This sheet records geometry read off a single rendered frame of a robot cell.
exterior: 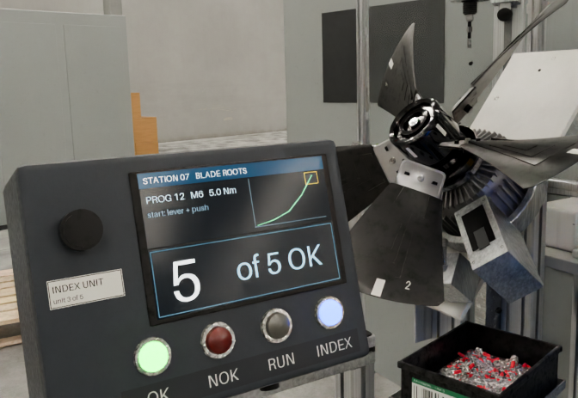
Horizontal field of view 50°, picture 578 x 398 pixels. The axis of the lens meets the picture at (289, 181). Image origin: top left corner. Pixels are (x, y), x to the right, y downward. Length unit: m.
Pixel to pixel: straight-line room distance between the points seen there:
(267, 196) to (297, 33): 3.67
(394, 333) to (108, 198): 2.29
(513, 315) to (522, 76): 0.58
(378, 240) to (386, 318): 1.55
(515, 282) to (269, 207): 0.77
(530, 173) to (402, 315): 1.66
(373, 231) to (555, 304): 1.01
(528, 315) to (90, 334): 1.29
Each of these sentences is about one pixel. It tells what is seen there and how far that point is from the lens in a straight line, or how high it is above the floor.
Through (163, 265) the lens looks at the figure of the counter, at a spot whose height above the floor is 1.18.
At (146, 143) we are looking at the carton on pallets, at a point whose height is 0.49.
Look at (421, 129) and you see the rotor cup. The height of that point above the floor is 1.21.
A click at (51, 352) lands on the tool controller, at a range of 0.45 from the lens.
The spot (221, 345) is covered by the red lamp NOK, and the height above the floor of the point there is 1.11.
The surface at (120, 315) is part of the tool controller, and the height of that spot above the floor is 1.15.
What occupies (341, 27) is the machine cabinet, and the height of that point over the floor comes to 1.62.
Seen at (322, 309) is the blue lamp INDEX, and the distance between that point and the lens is 0.52.
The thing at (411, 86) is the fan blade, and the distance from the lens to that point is 1.39.
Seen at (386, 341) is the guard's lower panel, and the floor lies 0.22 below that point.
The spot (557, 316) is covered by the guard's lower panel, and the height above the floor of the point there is 0.59.
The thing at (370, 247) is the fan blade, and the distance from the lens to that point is 1.15.
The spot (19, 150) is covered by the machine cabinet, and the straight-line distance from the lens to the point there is 6.44.
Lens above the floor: 1.30
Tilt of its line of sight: 9 degrees down
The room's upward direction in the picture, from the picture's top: 2 degrees counter-clockwise
